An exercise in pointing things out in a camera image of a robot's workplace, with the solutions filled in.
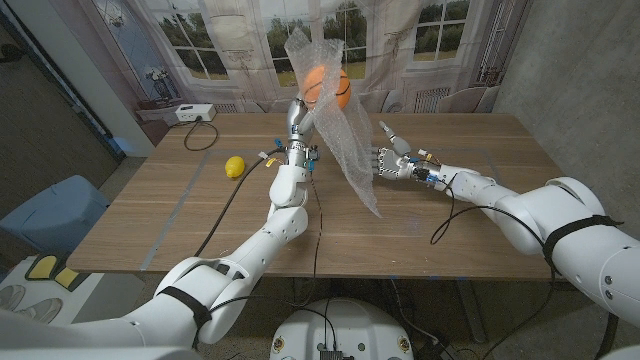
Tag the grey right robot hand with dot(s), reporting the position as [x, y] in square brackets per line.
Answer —
[395, 162]

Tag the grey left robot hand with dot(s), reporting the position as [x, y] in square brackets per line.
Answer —
[299, 135]

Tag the clear bubble wrap sheet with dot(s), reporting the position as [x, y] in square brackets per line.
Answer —
[350, 150]

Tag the orange mini basketball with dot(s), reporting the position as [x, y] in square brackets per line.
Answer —
[320, 85]

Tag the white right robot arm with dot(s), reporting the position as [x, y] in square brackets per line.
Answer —
[575, 235]

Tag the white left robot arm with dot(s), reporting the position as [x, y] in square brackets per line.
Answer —
[200, 295]

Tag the yellow lemon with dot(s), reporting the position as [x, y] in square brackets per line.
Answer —
[235, 167]

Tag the white power strip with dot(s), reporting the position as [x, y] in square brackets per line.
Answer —
[195, 113]

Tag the printed window backdrop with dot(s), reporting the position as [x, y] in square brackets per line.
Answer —
[225, 50]

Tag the grey table leg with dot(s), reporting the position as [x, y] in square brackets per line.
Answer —
[472, 315]

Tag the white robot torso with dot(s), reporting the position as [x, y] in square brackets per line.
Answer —
[345, 330]

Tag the white table leg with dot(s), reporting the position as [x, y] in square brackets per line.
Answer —
[215, 300]

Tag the black power adapter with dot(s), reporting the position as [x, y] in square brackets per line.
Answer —
[442, 350]

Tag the white floor platform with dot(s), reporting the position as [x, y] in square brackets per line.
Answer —
[110, 300]

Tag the blue-grey chair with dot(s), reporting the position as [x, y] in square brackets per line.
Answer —
[55, 215]

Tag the yellow and black pad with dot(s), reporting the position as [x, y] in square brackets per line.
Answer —
[45, 267]

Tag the grey sneaker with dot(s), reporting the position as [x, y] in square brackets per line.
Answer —
[42, 310]
[11, 297]

